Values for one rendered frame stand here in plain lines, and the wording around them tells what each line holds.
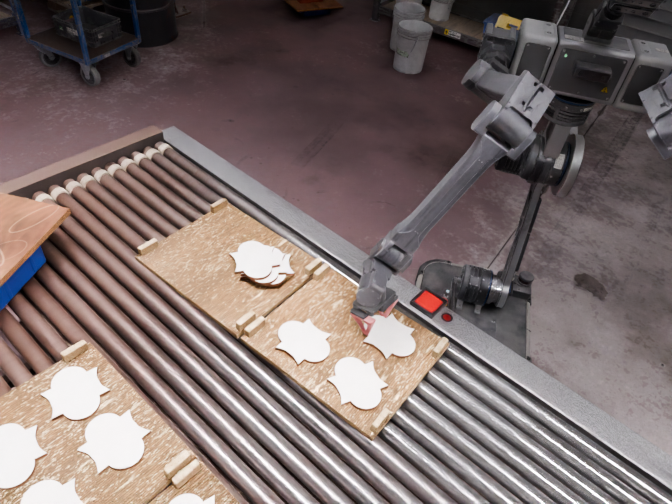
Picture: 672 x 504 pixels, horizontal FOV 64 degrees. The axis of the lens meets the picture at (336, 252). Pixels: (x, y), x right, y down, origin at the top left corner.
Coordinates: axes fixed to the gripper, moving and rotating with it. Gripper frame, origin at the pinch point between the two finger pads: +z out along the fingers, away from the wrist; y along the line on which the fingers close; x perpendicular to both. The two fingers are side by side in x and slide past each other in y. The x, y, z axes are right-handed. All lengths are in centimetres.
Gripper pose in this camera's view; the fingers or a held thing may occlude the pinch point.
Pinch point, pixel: (374, 323)
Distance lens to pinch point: 141.9
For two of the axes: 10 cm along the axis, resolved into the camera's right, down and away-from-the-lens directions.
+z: 0.5, 8.1, 5.8
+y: 6.5, -4.7, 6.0
